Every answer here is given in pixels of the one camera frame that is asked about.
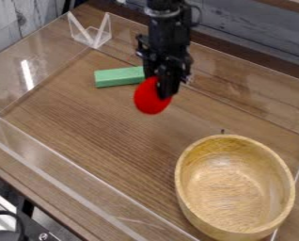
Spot green rectangular block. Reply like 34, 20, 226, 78
95, 67, 144, 88

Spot clear acrylic enclosure wall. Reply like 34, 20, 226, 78
0, 117, 199, 241

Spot red felt strawberry toy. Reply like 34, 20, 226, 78
134, 76, 172, 115

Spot wooden bowl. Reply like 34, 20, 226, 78
175, 135, 295, 241

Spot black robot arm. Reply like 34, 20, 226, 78
136, 0, 199, 100

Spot black cable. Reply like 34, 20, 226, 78
0, 209, 31, 241

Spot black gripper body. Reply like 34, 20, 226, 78
136, 8, 195, 82

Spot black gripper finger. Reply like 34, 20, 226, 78
158, 65, 182, 100
143, 62, 158, 78

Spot clear acrylic corner bracket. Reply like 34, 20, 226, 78
67, 12, 112, 49

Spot black metal table bracket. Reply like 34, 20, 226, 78
16, 199, 60, 241

